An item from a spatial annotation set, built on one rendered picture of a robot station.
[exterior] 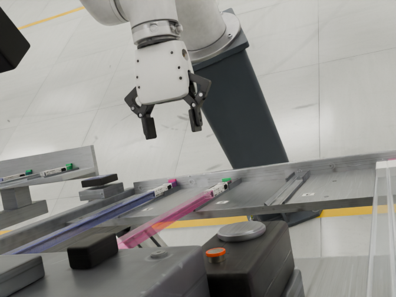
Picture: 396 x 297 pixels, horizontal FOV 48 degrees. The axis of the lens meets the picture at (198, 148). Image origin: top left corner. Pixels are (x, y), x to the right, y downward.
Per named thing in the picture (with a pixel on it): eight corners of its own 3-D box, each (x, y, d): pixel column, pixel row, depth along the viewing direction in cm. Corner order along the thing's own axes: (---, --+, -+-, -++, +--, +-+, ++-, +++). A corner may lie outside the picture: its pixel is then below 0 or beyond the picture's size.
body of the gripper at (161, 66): (191, 34, 79) (202, 96, 80) (142, 47, 83) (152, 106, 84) (173, 28, 72) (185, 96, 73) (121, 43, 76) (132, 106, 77)
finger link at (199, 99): (208, 90, 77) (215, 128, 77) (192, 93, 78) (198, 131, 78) (201, 90, 74) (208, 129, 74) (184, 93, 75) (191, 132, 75)
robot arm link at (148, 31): (188, 23, 79) (191, 40, 80) (146, 35, 83) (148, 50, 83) (167, 16, 72) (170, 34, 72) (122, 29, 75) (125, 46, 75)
